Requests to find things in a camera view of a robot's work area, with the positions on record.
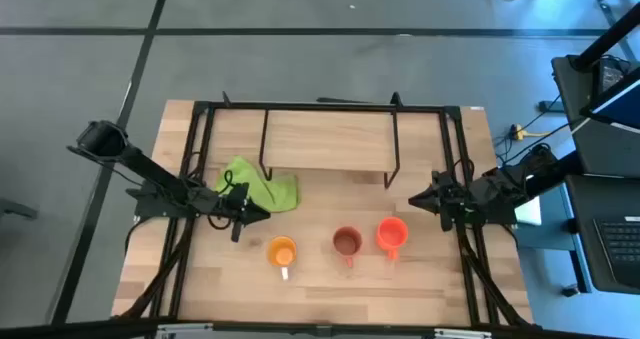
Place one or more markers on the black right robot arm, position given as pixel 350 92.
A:
pixel 505 186

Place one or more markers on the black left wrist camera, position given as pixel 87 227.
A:
pixel 236 233

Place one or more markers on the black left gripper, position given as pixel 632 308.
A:
pixel 237 201

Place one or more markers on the white box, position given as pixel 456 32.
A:
pixel 531 211

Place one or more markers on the wooden shelf with black legs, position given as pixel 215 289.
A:
pixel 327 139

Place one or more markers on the black laptop desk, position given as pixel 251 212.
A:
pixel 582 219

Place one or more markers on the small black floor block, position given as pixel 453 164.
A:
pixel 570 290

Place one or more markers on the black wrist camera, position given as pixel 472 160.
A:
pixel 445 223
pixel 236 233

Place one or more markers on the yellow power plug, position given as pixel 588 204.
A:
pixel 517 131

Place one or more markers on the black monitor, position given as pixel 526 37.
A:
pixel 617 104

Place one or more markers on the black side desk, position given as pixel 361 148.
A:
pixel 600 144

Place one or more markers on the black bottom crossbar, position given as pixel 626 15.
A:
pixel 320 329

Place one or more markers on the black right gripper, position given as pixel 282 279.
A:
pixel 450 196

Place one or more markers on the bright orange mug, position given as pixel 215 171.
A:
pixel 392 234

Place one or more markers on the green cloth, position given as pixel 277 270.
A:
pixel 280 194

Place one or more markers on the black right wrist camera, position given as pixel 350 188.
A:
pixel 445 223

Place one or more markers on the black metal table frame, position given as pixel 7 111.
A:
pixel 325 107

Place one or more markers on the black slanted pole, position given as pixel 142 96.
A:
pixel 605 41

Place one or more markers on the laptop keyboard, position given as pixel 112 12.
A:
pixel 620 246

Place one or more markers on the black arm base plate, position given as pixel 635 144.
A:
pixel 150 209
pixel 500 216

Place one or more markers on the dark chair leg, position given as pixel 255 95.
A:
pixel 17 209

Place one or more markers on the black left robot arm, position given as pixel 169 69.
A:
pixel 150 171

